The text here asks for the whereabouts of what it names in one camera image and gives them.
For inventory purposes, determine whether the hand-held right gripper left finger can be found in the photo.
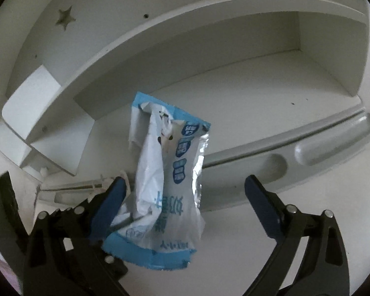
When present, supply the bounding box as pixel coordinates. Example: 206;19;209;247
23;177;128;296

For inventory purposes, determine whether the grey moulded pen tray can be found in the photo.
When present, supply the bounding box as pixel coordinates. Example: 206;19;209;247
38;105;370;213

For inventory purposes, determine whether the blue and white foil bag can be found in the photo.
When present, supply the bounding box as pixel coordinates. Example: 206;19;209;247
102;92;212;270

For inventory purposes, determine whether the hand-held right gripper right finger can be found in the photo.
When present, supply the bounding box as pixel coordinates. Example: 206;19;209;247
243;175;350;296

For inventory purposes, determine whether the white shelf unit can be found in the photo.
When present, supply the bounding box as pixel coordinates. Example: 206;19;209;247
0;0;370;176

